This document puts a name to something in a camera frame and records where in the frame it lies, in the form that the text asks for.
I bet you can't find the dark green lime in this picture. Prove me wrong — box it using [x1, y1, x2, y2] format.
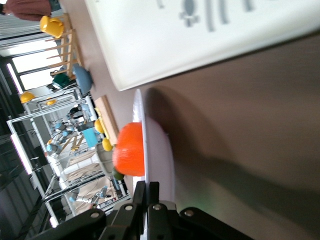
[112, 167, 125, 181]

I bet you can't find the cream bear print tray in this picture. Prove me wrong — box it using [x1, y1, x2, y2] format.
[83, 0, 320, 92]

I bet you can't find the yellow lemon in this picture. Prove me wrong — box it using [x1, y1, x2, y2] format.
[94, 119, 106, 135]
[101, 138, 114, 152]

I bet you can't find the blue bowl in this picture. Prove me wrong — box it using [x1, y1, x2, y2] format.
[73, 64, 94, 95]

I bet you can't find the orange fruit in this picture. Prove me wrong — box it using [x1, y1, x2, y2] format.
[112, 122, 146, 177]

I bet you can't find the pale lavender round plate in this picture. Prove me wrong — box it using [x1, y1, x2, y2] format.
[132, 88, 176, 201]

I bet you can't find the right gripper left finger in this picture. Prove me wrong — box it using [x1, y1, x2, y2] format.
[104, 181, 147, 240]

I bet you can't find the person in maroon top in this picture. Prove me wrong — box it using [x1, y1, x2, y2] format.
[0, 0, 62, 22]

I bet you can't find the yellow mug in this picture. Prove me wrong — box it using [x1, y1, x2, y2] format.
[39, 15, 65, 40]

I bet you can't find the yellow hard hat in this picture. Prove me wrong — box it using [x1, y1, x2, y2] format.
[19, 91, 37, 104]

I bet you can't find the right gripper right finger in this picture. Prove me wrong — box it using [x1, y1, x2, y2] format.
[146, 181, 178, 240]

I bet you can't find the wooden cutting board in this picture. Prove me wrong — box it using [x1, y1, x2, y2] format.
[94, 95, 120, 146]

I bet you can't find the wooden drying rack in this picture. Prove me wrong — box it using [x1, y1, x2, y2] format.
[44, 13, 82, 78]

